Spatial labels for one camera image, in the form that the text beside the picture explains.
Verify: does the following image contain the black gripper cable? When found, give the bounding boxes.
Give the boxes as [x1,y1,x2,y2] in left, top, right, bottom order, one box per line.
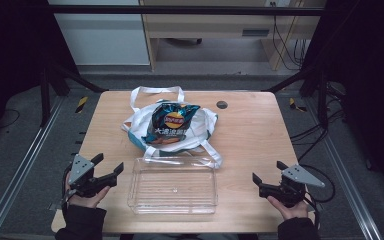
[60,163,74,208]
[298,163,337,204]

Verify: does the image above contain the black hanging desk cables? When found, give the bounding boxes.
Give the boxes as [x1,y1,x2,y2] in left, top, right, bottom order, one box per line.
[269,1,309,72]

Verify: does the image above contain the yellow black floor marker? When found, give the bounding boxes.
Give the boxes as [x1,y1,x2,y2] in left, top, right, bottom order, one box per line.
[75,95,90,114]
[288,97,308,113]

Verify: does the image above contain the white cabinet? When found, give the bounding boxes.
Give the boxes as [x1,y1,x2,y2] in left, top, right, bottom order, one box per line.
[48,0,151,66]

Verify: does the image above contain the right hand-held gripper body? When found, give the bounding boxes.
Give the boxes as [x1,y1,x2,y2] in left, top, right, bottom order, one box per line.
[259,163,326,208]

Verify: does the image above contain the white tote bag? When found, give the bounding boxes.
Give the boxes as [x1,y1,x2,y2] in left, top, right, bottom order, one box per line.
[120,85,224,170]

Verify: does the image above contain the black floor cables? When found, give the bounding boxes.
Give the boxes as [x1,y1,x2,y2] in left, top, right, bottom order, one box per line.
[289,81,348,164]

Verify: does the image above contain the aluminium floor rail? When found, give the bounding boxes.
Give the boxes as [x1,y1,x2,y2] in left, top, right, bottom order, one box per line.
[304,96,384,240]
[0,95,66,240]

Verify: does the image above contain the light wooden desk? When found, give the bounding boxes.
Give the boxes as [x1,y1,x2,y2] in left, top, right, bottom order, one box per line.
[139,0,328,72]

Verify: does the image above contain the person's right hand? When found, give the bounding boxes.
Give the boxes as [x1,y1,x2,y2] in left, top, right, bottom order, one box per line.
[266,194,310,221]

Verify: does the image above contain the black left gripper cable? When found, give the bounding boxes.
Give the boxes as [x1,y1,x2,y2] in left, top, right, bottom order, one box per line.
[60,163,74,208]

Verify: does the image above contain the clear plastic tray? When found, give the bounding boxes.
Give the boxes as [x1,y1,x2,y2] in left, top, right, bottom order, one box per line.
[126,156,219,215]

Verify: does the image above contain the black metal stand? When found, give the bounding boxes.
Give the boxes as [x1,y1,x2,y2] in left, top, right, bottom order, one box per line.
[261,63,331,129]
[39,59,109,128]

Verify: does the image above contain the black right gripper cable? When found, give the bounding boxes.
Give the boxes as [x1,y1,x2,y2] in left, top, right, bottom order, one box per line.
[298,163,337,204]

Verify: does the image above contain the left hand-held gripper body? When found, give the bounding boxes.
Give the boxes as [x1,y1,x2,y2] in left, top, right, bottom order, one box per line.
[67,153,119,199]

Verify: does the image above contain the black horizontal frame bar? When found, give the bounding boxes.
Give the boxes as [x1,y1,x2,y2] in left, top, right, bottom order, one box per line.
[44,4,329,17]

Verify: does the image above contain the thin black floor cable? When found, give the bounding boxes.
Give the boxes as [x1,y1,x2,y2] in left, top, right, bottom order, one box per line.
[0,108,22,130]

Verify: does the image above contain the blue potato chip bag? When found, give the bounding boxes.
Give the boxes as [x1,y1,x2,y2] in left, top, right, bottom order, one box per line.
[141,102,202,146]

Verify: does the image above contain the person's left hand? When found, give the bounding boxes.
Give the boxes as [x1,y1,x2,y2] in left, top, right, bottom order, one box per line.
[65,171,112,210]

